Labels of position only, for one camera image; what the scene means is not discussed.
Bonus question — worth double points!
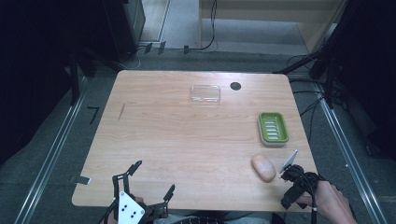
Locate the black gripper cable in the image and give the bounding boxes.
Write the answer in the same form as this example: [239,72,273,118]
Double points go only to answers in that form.
[291,166,321,224]

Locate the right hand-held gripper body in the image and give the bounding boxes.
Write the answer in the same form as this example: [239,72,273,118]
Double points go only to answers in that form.
[277,149,321,200]

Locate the black metal stand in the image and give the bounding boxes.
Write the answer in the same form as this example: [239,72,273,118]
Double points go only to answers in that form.
[64,43,125,106]
[274,31,347,110]

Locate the green soap dish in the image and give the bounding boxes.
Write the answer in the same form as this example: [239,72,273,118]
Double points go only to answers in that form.
[257,111,290,148]

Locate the white floor cable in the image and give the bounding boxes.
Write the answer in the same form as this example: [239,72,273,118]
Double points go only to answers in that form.
[120,46,148,71]

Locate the dark cabinet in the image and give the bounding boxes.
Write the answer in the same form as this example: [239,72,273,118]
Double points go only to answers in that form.
[102,0,147,63]

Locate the light wooden cabinet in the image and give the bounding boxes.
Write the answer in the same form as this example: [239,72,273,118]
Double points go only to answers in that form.
[198,0,349,54]

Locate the black floor cables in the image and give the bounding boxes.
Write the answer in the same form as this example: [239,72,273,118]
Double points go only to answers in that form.
[286,54,331,144]

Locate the metal floor rail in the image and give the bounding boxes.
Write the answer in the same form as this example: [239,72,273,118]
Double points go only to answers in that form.
[312,82,389,224]
[13,77,90,224]

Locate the black hanging cable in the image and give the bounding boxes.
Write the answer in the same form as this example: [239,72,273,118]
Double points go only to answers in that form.
[188,0,219,52]

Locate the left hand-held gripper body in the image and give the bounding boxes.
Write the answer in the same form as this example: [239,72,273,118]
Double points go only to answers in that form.
[106,189,171,224]

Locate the peach bar of soap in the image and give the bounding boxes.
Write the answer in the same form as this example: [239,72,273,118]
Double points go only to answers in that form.
[250,154,277,183]

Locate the clear plastic container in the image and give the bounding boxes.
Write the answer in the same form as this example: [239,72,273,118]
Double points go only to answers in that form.
[189,84,221,105]

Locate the person's left hand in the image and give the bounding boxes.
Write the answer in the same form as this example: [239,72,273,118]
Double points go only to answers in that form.
[105,195,146,224]

